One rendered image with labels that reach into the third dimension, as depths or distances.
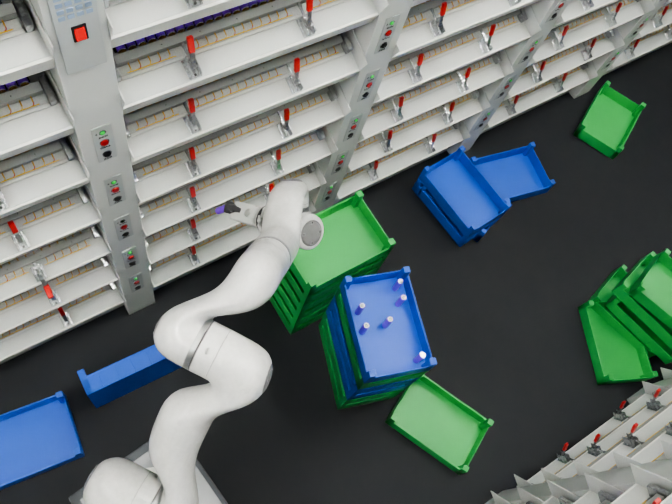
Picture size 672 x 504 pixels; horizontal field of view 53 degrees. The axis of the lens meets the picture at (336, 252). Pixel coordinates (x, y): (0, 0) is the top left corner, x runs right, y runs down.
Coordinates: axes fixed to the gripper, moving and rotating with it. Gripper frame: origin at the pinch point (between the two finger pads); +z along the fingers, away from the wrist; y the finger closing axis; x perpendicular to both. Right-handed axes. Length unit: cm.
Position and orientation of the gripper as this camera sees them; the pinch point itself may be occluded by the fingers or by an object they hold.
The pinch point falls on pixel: (234, 209)
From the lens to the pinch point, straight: 180.9
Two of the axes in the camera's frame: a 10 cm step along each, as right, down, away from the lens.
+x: 3.1, -9.5, 0.0
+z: -6.7, -2.2, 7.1
